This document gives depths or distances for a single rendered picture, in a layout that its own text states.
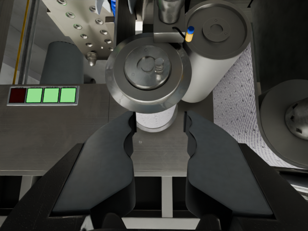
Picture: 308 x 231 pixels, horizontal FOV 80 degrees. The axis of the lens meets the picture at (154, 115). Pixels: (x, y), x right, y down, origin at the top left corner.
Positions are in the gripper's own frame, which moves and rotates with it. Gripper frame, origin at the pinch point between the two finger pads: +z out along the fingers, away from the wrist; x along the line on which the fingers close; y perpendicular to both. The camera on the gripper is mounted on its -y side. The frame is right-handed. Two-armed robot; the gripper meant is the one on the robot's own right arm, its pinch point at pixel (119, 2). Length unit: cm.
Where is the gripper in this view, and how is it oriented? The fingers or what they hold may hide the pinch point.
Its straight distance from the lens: 44.2
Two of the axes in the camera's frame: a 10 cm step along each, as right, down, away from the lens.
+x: 10.0, 0.0, -0.3
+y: 0.0, 9.8, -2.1
